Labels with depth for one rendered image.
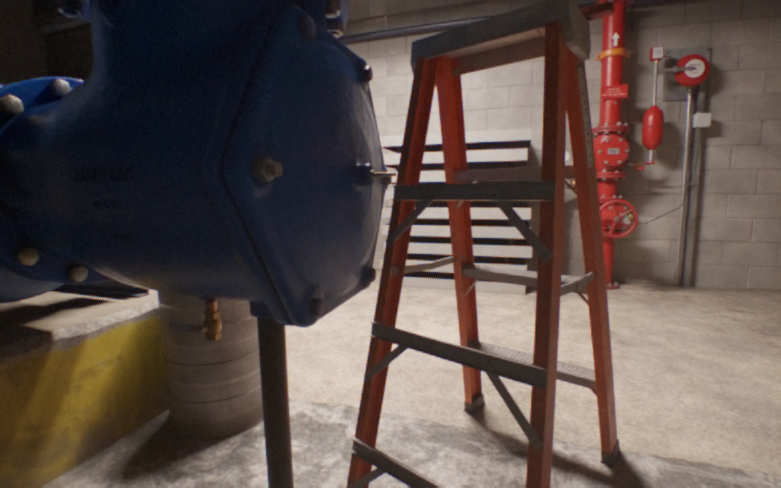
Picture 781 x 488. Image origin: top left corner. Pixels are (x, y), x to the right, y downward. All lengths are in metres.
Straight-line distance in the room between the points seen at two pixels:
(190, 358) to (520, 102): 3.45
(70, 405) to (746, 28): 4.84
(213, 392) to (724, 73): 4.27
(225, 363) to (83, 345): 0.42
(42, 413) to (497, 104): 3.75
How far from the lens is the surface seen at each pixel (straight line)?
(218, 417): 1.50
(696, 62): 4.12
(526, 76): 4.06
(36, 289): 1.57
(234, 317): 1.38
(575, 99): 0.95
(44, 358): 1.46
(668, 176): 4.12
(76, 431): 1.58
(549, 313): 0.74
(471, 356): 0.80
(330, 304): 0.76
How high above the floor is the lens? 0.80
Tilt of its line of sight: 7 degrees down
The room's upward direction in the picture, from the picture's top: straight up
